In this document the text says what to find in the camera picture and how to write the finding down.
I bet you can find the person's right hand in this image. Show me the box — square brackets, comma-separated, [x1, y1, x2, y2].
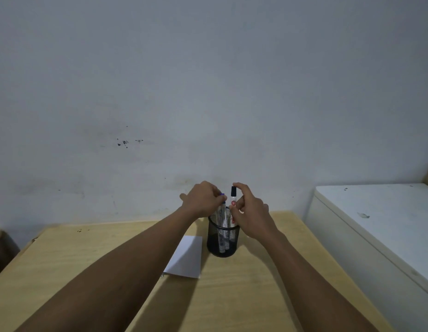
[229, 183, 279, 243]

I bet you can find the person's left hand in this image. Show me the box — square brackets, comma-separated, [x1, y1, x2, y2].
[179, 181, 228, 219]

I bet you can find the black capped white marker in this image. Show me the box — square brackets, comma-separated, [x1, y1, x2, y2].
[229, 186, 238, 249]

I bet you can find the blue capped white marker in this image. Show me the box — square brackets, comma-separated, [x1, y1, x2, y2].
[216, 193, 227, 253]

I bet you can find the person's right forearm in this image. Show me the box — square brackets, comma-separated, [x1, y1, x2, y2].
[258, 230, 379, 332]

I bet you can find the person's left forearm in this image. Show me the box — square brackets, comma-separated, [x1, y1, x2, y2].
[14, 206, 201, 332]

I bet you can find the black mesh pen holder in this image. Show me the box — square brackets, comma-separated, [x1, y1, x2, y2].
[207, 206, 241, 258]

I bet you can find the white paper sheet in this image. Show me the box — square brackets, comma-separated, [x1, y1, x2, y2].
[163, 235, 203, 279]

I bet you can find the white cabinet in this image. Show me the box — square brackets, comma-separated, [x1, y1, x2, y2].
[303, 183, 428, 332]

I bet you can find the dark chair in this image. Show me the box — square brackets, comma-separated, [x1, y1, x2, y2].
[0, 229, 21, 281]

